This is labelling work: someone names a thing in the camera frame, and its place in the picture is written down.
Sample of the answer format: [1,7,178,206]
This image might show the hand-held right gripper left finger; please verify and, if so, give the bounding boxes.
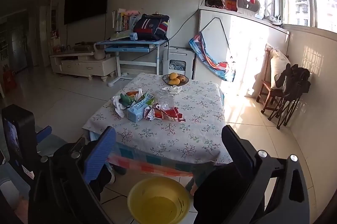
[29,126,116,224]

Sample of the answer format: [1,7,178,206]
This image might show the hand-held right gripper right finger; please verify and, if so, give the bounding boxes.
[222,125,317,224]

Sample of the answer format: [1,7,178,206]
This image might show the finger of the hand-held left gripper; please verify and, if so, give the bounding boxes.
[36,125,52,143]

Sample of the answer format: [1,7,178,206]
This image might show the yellow plastic basin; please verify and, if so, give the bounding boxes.
[127,177,190,224]

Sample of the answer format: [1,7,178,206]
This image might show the person's right leg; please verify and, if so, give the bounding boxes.
[186,165,253,224]

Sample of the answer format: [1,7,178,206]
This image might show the floral tablecloth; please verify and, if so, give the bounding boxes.
[82,72,233,165]

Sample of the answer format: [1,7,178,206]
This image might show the red plastic stool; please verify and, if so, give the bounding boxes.
[3,71,16,90]

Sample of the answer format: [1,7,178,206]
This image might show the blue green milk carton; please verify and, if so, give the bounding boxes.
[127,93,156,123]

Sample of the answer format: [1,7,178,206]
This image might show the checked blue red cloth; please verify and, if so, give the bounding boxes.
[88,132,222,178]

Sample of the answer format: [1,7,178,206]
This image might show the green snack wrapper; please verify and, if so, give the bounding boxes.
[120,93,137,106]

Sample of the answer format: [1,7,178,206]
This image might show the black folding chair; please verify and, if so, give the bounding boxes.
[268,92,301,130]

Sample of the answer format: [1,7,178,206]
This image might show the wooden chair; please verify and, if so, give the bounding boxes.
[257,45,285,115]

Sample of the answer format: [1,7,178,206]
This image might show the red white wrapper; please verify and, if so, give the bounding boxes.
[143,105,186,121]

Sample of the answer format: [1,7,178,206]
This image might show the white television cabinet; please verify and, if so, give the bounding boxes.
[49,51,118,82]

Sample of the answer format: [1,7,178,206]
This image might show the clear plastic bottle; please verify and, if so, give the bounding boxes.
[155,89,175,111]

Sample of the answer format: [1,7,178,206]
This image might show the small white tissue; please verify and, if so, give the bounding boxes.
[162,85,183,94]

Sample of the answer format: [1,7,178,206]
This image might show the black jacket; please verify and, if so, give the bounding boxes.
[274,64,311,94]

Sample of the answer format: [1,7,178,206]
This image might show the white pillow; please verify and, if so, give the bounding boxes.
[270,49,291,90]

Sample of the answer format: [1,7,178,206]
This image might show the pink kettlebell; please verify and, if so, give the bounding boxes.
[94,43,106,60]

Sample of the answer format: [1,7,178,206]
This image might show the dark fruit bowl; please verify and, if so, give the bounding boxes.
[162,74,189,85]

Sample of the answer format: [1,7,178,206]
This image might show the white countertop dishwasher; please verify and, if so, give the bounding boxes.
[162,47,195,80]

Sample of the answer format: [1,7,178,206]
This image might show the blue study desk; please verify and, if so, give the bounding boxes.
[95,39,169,86]

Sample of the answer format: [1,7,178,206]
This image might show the white low cabinet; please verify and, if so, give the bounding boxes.
[199,6,290,98]

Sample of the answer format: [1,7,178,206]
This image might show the row of books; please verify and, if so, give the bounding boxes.
[112,9,140,32]

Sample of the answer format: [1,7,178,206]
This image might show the dark striped backpack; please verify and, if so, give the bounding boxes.
[133,13,170,41]

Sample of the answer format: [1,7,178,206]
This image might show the white sneakers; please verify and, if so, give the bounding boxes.
[262,14,283,27]

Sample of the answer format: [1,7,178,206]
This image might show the white plastic basket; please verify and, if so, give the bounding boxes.
[236,0,261,15]

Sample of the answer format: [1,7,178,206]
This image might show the black shoes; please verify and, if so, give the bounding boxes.
[205,0,225,9]

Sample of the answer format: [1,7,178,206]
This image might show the black cable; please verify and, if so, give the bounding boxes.
[101,195,128,205]

